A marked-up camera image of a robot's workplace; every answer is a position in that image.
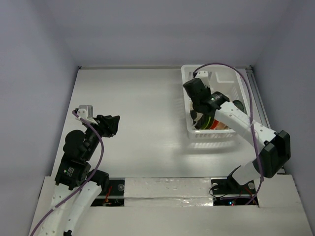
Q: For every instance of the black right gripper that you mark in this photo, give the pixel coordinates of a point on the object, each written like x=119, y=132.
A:
x=193, y=86

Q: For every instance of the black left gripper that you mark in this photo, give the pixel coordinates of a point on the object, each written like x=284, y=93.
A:
x=108, y=123

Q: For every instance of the black plate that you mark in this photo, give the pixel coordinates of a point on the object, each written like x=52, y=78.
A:
x=195, y=116

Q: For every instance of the green plate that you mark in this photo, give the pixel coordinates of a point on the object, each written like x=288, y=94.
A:
x=203, y=123

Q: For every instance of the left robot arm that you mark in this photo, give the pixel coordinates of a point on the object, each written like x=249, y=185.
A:
x=76, y=184

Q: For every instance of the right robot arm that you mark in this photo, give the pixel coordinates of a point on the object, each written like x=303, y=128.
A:
x=272, y=148

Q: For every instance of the white plastic dish rack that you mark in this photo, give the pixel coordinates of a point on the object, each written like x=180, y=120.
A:
x=228, y=82

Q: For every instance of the orange plate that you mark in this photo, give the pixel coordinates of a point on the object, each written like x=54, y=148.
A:
x=214, y=125

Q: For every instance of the tan plate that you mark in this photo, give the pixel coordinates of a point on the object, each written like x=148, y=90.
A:
x=222, y=126

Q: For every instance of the dark grey-green plate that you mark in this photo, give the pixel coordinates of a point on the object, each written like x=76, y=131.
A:
x=239, y=106

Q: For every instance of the white foil-taped front bar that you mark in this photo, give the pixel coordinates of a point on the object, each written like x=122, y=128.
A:
x=167, y=192

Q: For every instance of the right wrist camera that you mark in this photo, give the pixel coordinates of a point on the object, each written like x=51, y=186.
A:
x=204, y=76

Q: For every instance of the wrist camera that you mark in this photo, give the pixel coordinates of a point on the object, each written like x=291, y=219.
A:
x=85, y=112
x=204, y=76

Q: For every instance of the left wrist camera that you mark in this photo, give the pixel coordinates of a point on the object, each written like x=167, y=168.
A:
x=85, y=112

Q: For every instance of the metal rail at right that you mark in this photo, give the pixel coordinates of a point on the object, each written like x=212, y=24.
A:
x=258, y=107

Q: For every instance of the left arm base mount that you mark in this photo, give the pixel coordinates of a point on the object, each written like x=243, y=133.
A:
x=114, y=196

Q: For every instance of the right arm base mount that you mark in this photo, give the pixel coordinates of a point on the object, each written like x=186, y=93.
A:
x=227, y=192

